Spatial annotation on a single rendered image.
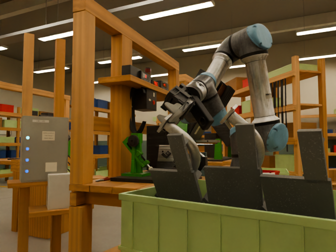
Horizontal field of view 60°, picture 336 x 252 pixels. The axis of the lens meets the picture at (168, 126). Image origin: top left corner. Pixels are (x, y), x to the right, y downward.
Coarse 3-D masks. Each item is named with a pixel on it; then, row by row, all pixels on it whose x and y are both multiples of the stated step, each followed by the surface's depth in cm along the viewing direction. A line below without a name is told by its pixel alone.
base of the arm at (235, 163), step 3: (231, 156) 135; (234, 156) 132; (237, 156) 131; (231, 159) 135; (234, 159) 132; (237, 159) 131; (231, 162) 134; (234, 162) 132; (237, 162) 130; (231, 165) 134; (234, 165) 131; (237, 165) 130; (261, 168) 132; (261, 171) 130
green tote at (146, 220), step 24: (144, 192) 91; (144, 216) 77; (168, 216) 73; (192, 216) 69; (216, 216) 66; (240, 216) 63; (264, 216) 60; (288, 216) 57; (144, 240) 77; (168, 240) 73; (192, 240) 69; (216, 240) 66; (240, 240) 63; (264, 240) 60; (288, 240) 57; (312, 240) 55
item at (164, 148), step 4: (160, 148) 208; (164, 148) 207; (168, 148) 206; (160, 152) 208; (164, 152) 207; (160, 156) 206; (168, 156) 205; (172, 156) 203; (160, 160) 206; (164, 160) 205; (168, 160) 204; (172, 160) 202
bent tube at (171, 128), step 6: (168, 114) 81; (162, 126) 81; (168, 126) 81; (174, 126) 81; (174, 132) 81; (180, 132) 81; (186, 138) 80; (192, 138) 82; (186, 144) 81; (192, 144) 81; (192, 150) 81; (198, 150) 82; (192, 156) 82; (198, 156) 82; (192, 162) 83; (198, 162) 83; (192, 168) 84
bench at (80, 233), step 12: (108, 180) 175; (72, 192) 160; (84, 192) 165; (96, 192) 163; (108, 192) 150; (120, 192) 147; (72, 204) 159; (84, 204) 163; (108, 204) 159; (120, 204) 156; (72, 216) 158; (84, 216) 158; (72, 228) 158; (84, 228) 158; (72, 240) 157; (84, 240) 158
